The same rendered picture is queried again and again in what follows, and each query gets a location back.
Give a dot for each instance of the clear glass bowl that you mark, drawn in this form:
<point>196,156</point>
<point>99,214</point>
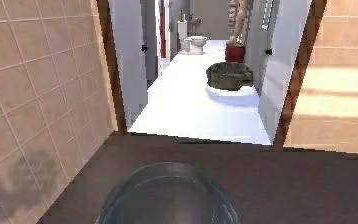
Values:
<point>168,196</point>

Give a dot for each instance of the white room door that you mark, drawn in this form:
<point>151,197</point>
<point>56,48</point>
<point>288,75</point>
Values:
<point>280,66</point>
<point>130,56</point>

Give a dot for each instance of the olive green round basket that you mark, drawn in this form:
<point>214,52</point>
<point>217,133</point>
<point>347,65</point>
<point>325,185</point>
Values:
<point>227,76</point>

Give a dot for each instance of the white toilet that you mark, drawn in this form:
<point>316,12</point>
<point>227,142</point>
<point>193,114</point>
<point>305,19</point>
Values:
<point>193,41</point>

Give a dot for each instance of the red plant pot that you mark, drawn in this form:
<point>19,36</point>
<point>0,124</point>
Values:
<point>235,53</point>

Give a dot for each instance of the brown house plant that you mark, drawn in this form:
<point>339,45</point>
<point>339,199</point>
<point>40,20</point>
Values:
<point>240,20</point>

